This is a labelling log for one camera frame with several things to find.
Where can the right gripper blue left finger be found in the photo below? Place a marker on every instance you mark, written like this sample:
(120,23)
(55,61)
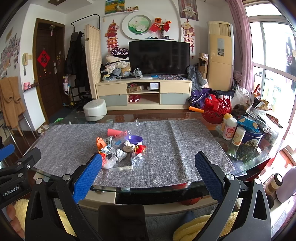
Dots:
(43,221)

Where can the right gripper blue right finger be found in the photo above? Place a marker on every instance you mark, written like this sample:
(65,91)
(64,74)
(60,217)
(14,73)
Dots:
(253,219)

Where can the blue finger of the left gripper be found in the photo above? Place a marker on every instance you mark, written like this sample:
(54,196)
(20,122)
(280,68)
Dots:
(6,151)

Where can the white tissue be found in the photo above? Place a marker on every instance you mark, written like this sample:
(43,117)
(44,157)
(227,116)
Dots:
(128,147)

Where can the orange wrapper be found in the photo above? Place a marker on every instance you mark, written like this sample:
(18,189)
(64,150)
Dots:
(100,143)

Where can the person's left hand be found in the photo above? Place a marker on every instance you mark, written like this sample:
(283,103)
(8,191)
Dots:
(14,221)

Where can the brown coat on rack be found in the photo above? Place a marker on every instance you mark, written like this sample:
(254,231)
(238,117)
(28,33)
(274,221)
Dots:
(11,103)

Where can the small white yellow bottle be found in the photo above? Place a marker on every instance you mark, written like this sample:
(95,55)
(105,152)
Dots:
(238,136)

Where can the grey woven table mat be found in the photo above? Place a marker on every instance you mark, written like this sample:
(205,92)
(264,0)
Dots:
(147,154)

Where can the blue cookie tin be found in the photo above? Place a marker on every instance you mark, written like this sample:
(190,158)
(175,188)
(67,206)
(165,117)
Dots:
(253,133)

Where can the yellow fluffy cushion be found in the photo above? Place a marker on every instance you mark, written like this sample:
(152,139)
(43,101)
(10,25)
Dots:
(189,230)

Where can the purple bag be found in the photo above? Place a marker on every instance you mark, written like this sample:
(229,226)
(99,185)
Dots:
(197,98)

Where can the red gold ornament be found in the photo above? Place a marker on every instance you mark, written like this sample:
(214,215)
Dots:
(139,149)

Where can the purple plastic bowl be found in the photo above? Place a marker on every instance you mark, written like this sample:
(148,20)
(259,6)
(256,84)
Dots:
(133,139)

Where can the red diamond fu sign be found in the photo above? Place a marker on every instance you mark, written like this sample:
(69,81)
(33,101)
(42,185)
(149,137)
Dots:
(43,58)

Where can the green white snack packet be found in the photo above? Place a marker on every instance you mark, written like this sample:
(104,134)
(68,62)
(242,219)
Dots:
(108,140)

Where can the pink plastic cone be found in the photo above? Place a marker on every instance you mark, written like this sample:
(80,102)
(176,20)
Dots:
(116,133)

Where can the pink curtain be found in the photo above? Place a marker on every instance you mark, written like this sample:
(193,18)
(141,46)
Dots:
(244,40)

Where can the beige TV cabinet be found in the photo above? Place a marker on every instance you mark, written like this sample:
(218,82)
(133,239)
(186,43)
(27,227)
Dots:
(145,94)

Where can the dark brown door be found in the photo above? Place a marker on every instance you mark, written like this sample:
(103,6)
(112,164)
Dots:
(49,36)

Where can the black flat television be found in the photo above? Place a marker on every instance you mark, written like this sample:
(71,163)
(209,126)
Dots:
(159,56)

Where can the cream standing air conditioner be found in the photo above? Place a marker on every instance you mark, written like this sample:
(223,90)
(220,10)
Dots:
(220,55)

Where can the pile of clothes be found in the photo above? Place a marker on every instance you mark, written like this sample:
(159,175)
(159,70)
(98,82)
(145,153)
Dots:
(117,65)

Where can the beige folding screen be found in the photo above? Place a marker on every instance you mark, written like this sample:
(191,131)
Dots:
(93,57)

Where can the orange tube handle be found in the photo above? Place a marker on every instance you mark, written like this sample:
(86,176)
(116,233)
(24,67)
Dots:
(197,110)

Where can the round lotus wall painting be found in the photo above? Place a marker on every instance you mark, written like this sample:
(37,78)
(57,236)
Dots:
(137,25)

